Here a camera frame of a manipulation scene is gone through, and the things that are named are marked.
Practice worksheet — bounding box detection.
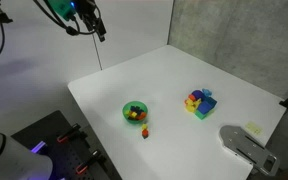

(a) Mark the black clamp with red tip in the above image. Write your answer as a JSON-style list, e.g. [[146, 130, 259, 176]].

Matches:
[[56, 123, 89, 145], [75, 150, 107, 176]]

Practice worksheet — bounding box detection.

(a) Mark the green toy block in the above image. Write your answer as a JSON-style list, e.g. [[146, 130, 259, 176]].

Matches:
[[194, 109, 212, 121]]

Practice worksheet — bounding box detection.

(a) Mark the black perforated board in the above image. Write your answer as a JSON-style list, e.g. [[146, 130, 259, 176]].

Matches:
[[10, 110, 122, 180]]

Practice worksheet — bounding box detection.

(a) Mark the green translucent plastic bowl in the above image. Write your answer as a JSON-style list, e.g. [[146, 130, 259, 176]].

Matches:
[[122, 100, 149, 126]]

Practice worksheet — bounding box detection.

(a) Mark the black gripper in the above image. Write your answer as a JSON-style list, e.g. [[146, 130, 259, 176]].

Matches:
[[73, 0, 107, 43]]

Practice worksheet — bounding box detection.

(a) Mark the grey metal mounting plate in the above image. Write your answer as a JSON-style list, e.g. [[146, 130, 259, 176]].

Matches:
[[219, 124, 281, 177]]

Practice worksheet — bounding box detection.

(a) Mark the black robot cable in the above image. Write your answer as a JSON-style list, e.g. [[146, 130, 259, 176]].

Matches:
[[33, 0, 98, 37]]

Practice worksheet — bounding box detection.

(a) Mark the light blue toy piece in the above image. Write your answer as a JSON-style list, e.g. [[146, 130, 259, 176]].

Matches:
[[201, 88, 214, 96]]

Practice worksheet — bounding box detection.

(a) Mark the yellow toy piece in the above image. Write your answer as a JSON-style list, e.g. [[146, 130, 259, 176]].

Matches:
[[184, 98, 202, 114]]

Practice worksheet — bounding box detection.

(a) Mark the purple toy piece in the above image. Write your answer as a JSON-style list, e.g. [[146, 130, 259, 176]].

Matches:
[[190, 89, 205, 100]]

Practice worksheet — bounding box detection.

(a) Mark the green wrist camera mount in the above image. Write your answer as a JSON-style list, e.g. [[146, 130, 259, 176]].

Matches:
[[48, 0, 77, 22]]

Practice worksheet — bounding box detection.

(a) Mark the pale yellow sticky note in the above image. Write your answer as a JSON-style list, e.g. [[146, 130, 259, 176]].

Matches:
[[244, 121, 264, 136]]

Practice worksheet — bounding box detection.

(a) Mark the large blue toy block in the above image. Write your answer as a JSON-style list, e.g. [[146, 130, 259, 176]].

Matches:
[[197, 95, 218, 116]]

